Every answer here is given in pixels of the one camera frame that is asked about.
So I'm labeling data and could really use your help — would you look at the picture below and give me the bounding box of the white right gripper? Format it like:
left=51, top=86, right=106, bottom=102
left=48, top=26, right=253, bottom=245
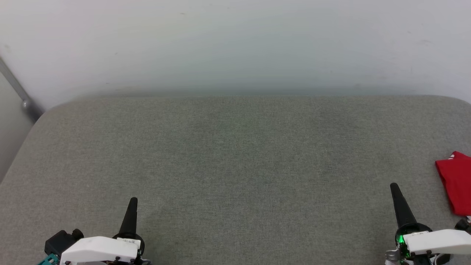
left=384, top=183, right=471, bottom=265

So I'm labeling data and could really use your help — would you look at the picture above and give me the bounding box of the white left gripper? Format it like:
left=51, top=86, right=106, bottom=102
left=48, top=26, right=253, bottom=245
left=59, top=197, right=152, bottom=265

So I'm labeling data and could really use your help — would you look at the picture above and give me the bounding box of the red and white jersey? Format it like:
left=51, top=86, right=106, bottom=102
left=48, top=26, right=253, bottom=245
left=435, top=151, right=471, bottom=217

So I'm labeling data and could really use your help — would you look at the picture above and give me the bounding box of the grey metal pole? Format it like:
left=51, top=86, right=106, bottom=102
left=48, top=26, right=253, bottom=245
left=0, top=57, right=45, bottom=124

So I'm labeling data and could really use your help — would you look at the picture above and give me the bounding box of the black cable with teal plug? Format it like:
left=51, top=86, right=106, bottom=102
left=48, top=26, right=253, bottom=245
left=37, top=254, right=60, bottom=265

